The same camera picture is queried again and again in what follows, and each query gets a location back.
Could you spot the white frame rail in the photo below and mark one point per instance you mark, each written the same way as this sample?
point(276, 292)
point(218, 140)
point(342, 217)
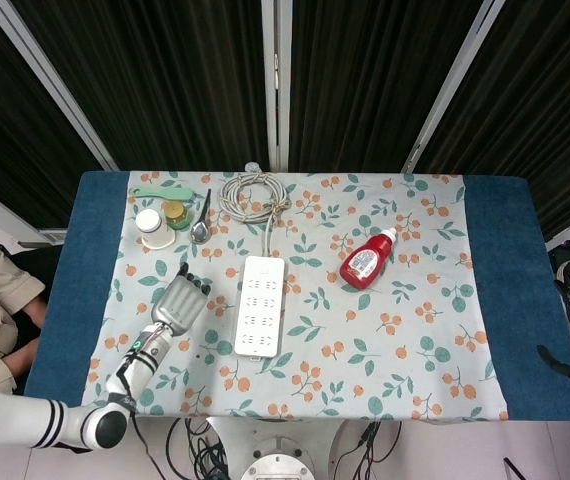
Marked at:
point(0, 215)

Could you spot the white power strip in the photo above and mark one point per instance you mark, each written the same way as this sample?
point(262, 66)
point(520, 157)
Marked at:
point(260, 305)

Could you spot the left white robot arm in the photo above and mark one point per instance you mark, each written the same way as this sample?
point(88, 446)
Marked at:
point(135, 370)

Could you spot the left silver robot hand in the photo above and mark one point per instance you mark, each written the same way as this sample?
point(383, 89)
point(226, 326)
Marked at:
point(180, 302)

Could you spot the green plastic paddle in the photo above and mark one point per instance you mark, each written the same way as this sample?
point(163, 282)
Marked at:
point(165, 192)

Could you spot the blue table cover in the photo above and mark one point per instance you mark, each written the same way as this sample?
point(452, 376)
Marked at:
point(505, 300)

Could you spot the metal spoon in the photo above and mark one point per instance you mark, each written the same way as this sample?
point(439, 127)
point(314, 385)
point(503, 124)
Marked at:
point(199, 232)

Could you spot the red sauce bottle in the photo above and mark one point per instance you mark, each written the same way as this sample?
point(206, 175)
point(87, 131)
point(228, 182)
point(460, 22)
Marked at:
point(365, 262)

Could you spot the metal robot base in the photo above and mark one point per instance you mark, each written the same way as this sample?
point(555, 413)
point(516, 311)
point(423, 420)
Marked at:
point(277, 460)

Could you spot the grey metal frame post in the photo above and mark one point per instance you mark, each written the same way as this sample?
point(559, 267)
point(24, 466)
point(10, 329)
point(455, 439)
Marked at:
point(450, 90)
point(50, 85)
point(276, 85)

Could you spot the small jar with gold lid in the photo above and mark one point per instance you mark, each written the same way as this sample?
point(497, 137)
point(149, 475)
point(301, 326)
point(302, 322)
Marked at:
point(176, 212)

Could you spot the black pleated curtain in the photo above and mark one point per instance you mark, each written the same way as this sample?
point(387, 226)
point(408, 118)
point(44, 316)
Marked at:
point(540, 100)
point(5, 125)
point(165, 80)
point(375, 80)

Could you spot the small white jar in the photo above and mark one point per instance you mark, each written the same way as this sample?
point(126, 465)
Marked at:
point(149, 222)

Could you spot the floral tablecloth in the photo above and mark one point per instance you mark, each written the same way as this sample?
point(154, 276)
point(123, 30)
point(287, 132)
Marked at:
point(365, 350)

